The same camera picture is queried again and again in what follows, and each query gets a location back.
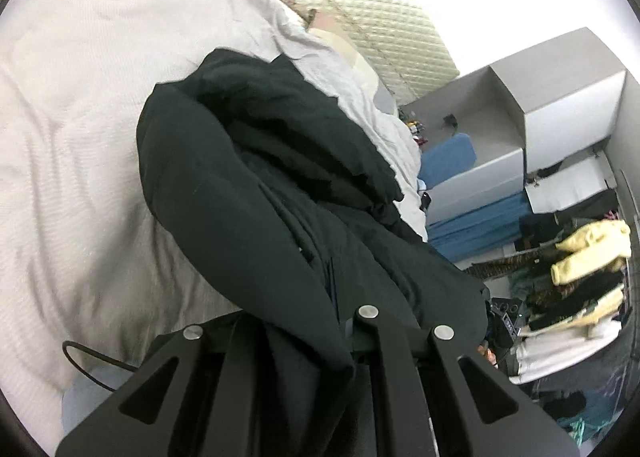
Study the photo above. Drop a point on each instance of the white folded garment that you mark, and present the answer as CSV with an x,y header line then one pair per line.
x,y
555,354

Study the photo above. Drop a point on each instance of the black device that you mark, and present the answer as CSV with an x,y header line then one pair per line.
x,y
425,201

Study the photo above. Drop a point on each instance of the cream quilted headboard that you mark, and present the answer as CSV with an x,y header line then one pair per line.
x,y
370,12

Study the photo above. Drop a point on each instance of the grey blue cloth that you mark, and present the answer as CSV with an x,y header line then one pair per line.
x,y
82,402

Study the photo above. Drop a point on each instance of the grey white wardrobe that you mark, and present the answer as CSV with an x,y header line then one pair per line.
x,y
550,102

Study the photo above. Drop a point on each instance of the black puffer jacket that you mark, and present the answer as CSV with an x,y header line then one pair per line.
x,y
225,187

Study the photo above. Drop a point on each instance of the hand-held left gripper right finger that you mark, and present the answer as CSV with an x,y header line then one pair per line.
x,y
395,387

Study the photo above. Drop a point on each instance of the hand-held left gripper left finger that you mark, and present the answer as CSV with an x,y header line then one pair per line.
x,y
240,377

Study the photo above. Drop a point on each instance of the blue curtain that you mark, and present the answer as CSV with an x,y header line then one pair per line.
x,y
480,227

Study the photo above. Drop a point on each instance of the teal cloth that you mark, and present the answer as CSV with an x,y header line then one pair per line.
x,y
587,424

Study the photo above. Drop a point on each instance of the pale yellow garment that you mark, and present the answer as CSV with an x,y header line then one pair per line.
x,y
590,249

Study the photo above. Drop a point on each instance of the leopard print garment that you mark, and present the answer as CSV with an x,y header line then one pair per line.
x,y
505,264

